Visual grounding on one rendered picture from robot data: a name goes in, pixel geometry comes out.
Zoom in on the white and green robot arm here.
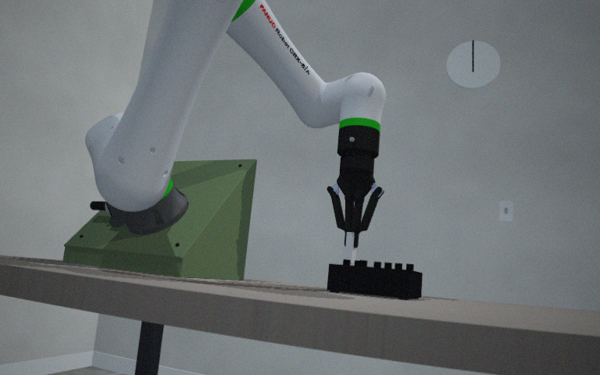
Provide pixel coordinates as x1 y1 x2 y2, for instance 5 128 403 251
85 0 386 235

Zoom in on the black lighting desk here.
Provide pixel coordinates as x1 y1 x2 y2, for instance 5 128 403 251
327 259 423 300

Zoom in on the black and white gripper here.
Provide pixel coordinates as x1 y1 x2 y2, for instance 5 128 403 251
327 153 384 264

